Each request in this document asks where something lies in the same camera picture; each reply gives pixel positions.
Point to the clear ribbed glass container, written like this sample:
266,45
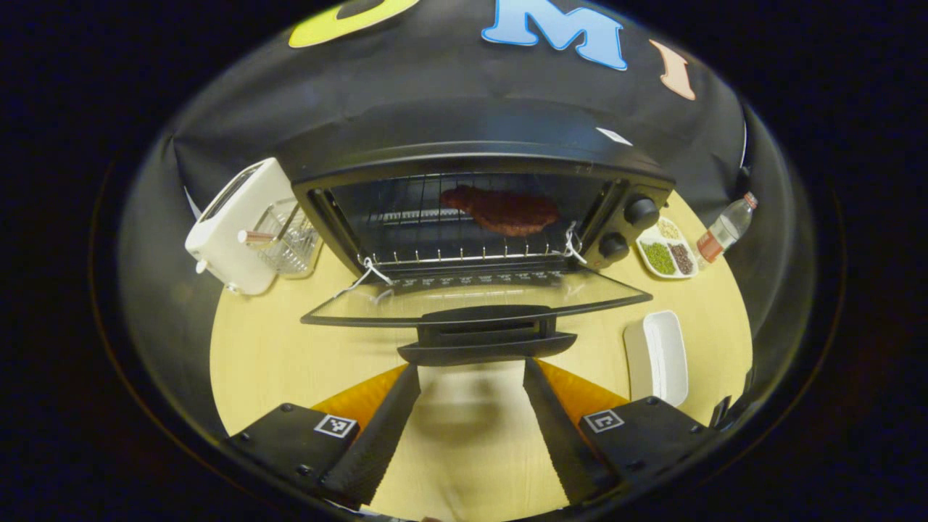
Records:
293,243

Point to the black electric oven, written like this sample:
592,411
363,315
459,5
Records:
478,152

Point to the white toaster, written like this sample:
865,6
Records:
232,232

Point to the clear plastic bottle red label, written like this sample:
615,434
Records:
725,228

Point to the white divided bean plate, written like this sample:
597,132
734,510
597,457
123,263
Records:
667,254

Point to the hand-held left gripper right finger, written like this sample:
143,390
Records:
565,442

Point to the red meat steak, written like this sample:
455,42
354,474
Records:
507,212

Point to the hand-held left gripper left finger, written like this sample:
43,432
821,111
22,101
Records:
377,442

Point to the small white rectangular tray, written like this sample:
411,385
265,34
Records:
663,355

